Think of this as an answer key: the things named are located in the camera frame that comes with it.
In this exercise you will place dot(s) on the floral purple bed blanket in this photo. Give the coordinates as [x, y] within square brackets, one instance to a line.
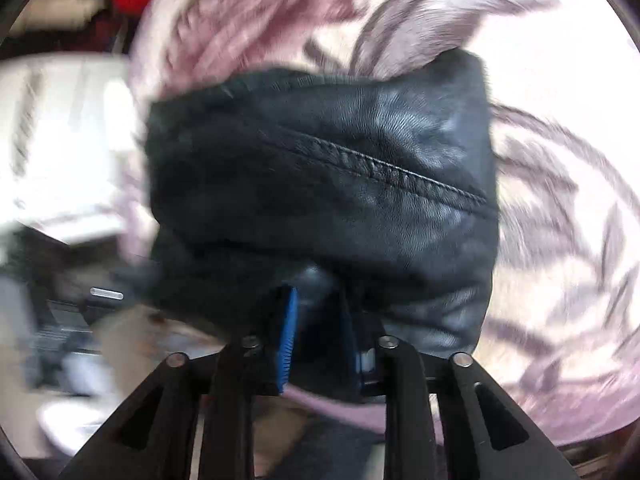
[561, 331]

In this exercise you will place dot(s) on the white sliding wardrobe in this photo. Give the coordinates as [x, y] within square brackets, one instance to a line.
[67, 128]

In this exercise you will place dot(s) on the black leather jacket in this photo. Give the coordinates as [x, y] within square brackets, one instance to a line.
[331, 184]

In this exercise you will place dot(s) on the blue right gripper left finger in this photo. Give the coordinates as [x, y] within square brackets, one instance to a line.
[256, 364]

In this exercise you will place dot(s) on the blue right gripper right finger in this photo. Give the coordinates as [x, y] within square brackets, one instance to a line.
[388, 366]

